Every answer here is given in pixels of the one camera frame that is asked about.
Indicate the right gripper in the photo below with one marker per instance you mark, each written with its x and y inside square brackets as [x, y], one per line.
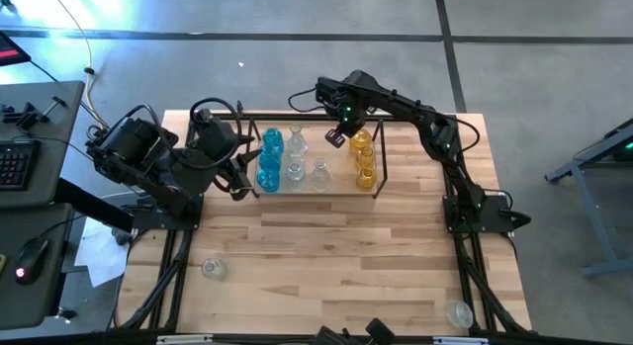
[348, 105]

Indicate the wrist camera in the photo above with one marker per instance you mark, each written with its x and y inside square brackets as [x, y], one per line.
[335, 138]
[240, 185]

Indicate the teal round glass vase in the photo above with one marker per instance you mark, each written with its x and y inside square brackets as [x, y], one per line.
[273, 137]

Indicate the clear glass bottle vase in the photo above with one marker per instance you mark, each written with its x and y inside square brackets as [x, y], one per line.
[297, 148]

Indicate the white metal bracket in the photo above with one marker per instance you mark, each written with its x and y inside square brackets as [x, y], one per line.
[460, 340]
[184, 339]

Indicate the clear ribbed glass vase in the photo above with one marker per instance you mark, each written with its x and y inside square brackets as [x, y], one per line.
[295, 173]

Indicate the yellow square hobnail vase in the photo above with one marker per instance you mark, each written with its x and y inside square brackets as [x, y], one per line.
[360, 143]

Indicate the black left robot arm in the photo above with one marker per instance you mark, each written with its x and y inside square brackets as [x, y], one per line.
[138, 157]

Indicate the black mechanical device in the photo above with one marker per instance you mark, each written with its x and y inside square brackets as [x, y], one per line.
[346, 336]

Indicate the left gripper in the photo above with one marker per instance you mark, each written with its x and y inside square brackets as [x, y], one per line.
[217, 140]

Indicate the grey caster wheel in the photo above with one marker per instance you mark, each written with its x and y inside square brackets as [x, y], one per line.
[121, 236]

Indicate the black computer mouse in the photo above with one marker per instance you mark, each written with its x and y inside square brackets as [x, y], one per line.
[30, 258]

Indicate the white paper sheet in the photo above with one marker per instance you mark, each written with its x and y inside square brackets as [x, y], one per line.
[101, 256]

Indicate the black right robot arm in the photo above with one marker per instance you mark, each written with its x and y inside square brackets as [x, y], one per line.
[435, 127]

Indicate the wooden shelf black metal frame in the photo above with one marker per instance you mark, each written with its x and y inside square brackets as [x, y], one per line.
[338, 157]

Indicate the black screen device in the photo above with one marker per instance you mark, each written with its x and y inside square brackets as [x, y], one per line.
[10, 51]

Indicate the small black clip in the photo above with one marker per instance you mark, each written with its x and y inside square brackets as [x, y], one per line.
[66, 314]

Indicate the yellow glass vase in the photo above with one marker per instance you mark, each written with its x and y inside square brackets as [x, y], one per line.
[366, 158]

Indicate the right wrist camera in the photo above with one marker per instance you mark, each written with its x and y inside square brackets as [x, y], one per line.
[335, 138]

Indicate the dark grey desk surface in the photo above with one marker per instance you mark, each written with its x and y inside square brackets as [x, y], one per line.
[15, 221]

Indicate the black aluminium table frame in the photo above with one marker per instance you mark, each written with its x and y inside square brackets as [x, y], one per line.
[306, 117]

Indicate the black clamp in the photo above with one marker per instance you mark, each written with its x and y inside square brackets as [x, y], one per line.
[25, 118]

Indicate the teal hobnail glass vase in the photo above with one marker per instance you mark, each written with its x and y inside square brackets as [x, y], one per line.
[269, 158]

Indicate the yellow ribbed wide-mouth vase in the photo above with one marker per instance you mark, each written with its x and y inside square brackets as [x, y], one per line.
[366, 179]

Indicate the black keyboard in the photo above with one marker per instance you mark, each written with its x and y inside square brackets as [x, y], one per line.
[15, 164]

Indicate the black support beam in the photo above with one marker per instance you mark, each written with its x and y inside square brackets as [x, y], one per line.
[94, 206]

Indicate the blue-grey metal table frame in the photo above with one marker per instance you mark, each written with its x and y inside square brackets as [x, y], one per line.
[588, 206]

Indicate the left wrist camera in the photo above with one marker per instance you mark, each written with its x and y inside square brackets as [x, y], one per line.
[240, 185]

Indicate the teal embossed glass vase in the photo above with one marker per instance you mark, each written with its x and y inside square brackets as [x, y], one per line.
[268, 180]

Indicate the black frame bracket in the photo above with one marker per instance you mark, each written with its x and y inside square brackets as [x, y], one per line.
[240, 108]

